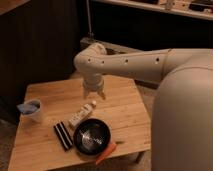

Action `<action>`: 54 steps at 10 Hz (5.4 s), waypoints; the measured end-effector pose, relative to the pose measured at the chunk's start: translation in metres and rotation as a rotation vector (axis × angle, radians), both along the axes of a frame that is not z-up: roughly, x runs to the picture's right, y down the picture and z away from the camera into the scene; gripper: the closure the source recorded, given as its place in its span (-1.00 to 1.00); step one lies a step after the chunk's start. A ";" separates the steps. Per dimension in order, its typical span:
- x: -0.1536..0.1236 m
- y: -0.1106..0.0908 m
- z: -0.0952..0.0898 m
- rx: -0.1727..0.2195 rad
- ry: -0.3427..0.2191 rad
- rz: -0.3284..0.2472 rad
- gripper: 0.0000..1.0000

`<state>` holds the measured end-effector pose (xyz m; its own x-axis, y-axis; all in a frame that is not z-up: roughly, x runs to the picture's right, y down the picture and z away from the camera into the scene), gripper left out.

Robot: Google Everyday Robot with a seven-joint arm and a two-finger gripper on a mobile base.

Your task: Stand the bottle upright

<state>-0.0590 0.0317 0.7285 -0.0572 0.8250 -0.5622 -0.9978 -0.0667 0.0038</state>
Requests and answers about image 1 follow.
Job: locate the black frying pan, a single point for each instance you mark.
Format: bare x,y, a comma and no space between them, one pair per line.
92,137

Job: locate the white plastic bottle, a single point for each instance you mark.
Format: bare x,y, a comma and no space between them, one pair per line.
82,114

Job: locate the black white striped block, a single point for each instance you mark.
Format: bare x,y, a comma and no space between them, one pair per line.
63,136

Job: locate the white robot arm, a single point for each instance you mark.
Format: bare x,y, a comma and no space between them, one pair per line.
182,113

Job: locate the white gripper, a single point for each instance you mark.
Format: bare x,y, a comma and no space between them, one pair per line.
93,83

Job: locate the blue cloth in cup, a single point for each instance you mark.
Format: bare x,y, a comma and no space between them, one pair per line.
27,107

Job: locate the wooden shelf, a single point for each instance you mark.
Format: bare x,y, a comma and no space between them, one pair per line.
158,8

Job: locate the orange carrot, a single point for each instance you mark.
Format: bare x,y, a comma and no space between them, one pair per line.
110,148

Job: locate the metal pole stand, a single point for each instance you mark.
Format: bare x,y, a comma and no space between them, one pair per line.
90,31

